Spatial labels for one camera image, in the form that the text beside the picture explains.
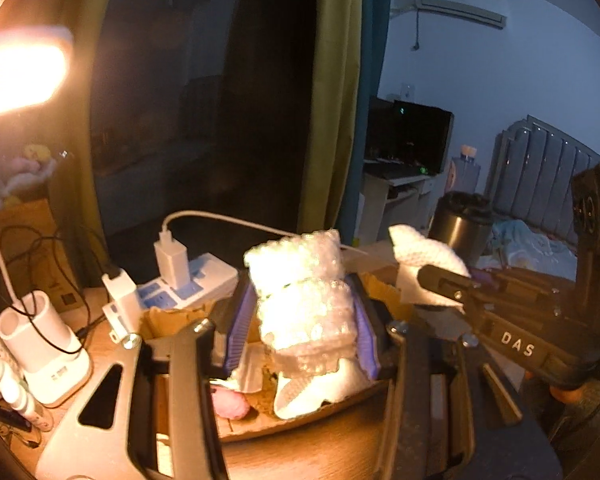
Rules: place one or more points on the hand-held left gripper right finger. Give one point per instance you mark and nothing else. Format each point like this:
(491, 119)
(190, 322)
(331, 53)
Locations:
(365, 335)

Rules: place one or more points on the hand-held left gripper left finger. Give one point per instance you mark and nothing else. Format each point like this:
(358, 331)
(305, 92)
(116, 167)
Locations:
(240, 330)

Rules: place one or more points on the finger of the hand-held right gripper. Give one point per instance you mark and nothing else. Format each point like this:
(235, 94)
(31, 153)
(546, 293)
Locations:
(510, 342)
(530, 296)

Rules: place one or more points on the bubble wrap packet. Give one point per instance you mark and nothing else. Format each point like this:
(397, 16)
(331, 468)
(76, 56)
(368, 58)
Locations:
(305, 305)

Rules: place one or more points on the white paper towel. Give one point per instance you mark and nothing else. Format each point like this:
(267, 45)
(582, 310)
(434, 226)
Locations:
(325, 390)

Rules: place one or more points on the large white cotton pad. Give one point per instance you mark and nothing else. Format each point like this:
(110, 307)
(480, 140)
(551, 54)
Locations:
(425, 255)

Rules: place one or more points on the cardboard box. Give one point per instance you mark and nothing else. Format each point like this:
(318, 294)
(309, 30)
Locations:
(290, 420)

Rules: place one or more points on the pink soft ball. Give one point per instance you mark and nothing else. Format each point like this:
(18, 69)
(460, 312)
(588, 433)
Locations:
(230, 402)

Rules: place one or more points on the light printed blanket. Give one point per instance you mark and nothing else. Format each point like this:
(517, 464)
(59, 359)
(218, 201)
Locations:
(530, 245)

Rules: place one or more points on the white power strip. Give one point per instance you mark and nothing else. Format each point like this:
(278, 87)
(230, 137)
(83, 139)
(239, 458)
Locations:
(205, 280)

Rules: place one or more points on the steel tumbler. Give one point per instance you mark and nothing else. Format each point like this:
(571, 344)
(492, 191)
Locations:
(460, 230)

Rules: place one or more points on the white plug adapter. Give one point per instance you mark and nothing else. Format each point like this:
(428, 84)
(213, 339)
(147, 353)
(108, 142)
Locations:
(122, 300)

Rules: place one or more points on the white computer desk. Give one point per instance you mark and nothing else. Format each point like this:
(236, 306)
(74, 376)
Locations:
(390, 200)

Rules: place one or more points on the clear water bottle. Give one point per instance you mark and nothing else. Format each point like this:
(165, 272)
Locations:
(465, 170)

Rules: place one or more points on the white desk lamp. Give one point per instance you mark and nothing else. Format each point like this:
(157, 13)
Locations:
(45, 360)

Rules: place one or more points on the black monitor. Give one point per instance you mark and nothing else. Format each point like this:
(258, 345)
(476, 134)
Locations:
(412, 135)

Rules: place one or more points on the brown paper bag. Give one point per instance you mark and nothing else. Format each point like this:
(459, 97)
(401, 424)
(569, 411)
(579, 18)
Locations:
(30, 255)

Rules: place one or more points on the olive green curtain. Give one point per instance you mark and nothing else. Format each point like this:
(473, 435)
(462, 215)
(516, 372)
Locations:
(330, 95)

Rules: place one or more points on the pile of plush toys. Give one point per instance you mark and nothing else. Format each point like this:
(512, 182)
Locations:
(15, 175)

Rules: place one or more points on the white air conditioner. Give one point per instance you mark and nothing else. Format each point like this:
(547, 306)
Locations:
(460, 10)

